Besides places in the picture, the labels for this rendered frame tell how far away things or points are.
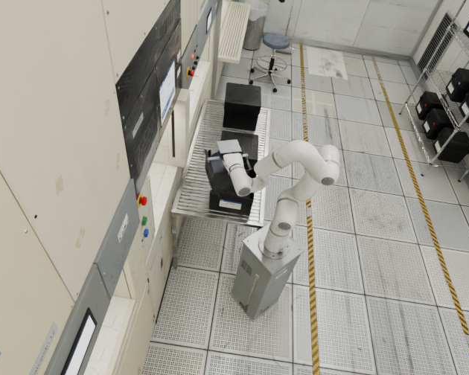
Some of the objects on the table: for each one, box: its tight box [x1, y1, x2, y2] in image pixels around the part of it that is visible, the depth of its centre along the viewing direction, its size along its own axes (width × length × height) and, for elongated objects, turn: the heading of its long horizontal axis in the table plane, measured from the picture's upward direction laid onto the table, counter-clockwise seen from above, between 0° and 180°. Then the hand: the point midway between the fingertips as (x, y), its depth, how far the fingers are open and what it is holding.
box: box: [223, 83, 261, 131], centre depth 281 cm, size 29×29×25 cm
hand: (228, 149), depth 191 cm, fingers closed on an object, 3 cm apart
